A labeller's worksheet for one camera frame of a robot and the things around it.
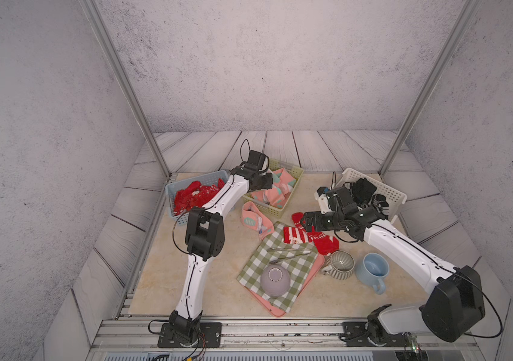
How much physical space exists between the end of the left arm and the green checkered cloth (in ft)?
0.67

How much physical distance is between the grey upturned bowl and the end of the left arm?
316 millimetres

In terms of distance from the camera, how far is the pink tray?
79 cm

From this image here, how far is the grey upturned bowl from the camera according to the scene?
805 mm
